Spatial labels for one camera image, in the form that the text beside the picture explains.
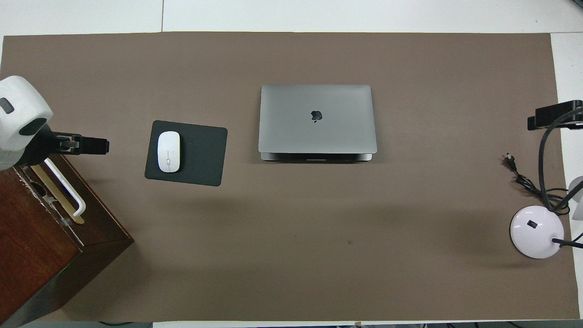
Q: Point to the white computer mouse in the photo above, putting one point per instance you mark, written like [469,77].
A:
[168,151]

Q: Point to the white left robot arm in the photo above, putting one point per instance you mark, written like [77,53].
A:
[18,114]

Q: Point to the dark wooden box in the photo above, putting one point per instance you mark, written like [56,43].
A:
[27,228]

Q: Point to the silver grey laptop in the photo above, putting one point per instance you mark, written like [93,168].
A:
[291,118]

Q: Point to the brown table mat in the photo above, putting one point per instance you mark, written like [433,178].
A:
[319,228]

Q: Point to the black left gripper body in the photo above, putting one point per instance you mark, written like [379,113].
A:
[41,146]

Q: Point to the black mouse pad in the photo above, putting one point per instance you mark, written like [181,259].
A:
[205,155]

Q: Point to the white desk lamp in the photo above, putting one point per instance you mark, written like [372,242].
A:
[533,237]

